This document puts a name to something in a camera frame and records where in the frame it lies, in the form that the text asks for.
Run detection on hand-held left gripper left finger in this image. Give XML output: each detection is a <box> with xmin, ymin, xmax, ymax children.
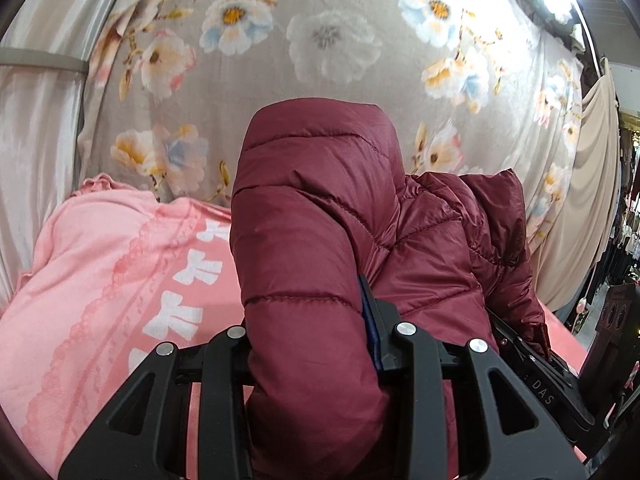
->
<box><xmin>57</xmin><ymin>325</ymin><xmax>257</xmax><ymax>480</ymax></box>

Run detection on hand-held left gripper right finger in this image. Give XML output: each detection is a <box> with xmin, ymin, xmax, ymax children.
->
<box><xmin>357</xmin><ymin>274</ymin><xmax>590</xmax><ymax>480</ymax></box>

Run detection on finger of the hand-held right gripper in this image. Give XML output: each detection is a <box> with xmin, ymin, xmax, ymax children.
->
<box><xmin>484</xmin><ymin>307</ymin><xmax>532</xmax><ymax>378</ymax></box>

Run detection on maroon puffer jacket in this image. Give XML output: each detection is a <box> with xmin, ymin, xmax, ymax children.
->
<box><xmin>229</xmin><ymin>101</ymin><xmax>553</xmax><ymax>480</ymax></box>

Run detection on dark hanging clothes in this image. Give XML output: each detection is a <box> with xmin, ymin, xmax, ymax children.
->
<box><xmin>614</xmin><ymin>125</ymin><xmax>640</xmax><ymax>286</ymax></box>

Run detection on beige hanging cloth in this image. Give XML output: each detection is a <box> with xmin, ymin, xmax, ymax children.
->
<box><xmin>530</xmin><ymin>60</ymin><xmax>624</xmax><ymax>322</ymax></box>

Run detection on silver satin curtain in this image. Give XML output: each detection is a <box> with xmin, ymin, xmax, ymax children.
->
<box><xmin>0</xmin><ymin>0</ymin><xmax>168</xmax><ymax>311</ymax></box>

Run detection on grey floral blanket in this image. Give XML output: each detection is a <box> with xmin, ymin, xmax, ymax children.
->
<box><xmin>80</xmin><ymin>0</ymin><xmax>587</xmax><ymax>253</ymax></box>

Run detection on grey curtain band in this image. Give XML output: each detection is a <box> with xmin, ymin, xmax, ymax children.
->
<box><xmin>0</xmin><ymin>47</ymin><xmax>90</xmax><ymax>73</ymax></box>

